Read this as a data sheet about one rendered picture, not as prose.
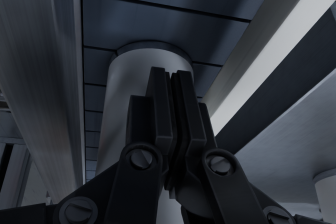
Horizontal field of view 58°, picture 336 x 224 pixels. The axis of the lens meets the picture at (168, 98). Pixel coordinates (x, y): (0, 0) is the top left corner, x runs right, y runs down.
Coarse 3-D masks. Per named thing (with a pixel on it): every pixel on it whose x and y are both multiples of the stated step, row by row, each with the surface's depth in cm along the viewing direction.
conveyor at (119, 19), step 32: (96, 0) 14; (128, 0) 14; (160, 0) 14; (192, 0) 14; (224, 0) 14; (256, 0) 14; (96, 32) 16; (128, 32) 16; (160, 32) 16; (192, 32) 16; (224, 32) 16; (96, 64) 18; (96, 96) 22; (96, 128) 26; (96, 160) 33
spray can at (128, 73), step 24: (120, 48) 17; (144, 48) 16; (168, 48) 16; (120, 72) 16; (144, 72) 15; (192, 72) 18; (120, 96) 15; (120, 120) 14; (120, 144) 14; (96, 168) 14; (168, 192) 13; (168, 216) 12
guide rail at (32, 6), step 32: (0, 0) 4; (32, 0) 4; (64, 0) 5; (0, 32) 4; (32, 32) 4; (64, 32) 5; (0, 64) 5; (32, 64) 5; (64, 64) 5; (32, 96) 6; (64, 96) 6; (32, 128) 7; (64, 128) 7; (64, 160) 9; (64, 192) 12
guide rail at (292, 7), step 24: (264, 0) 12; (288, 0) 10; (312, 0) 10; (264, 24) 12; (288, 24) 11; (312, 24) 11; (240, 48) 14; (264, 48) 12; (288, 48) 12; (240, 72) 14; (264, 72) 13; (216, 96) 16; (240, 96) 15; (216, 120) 17
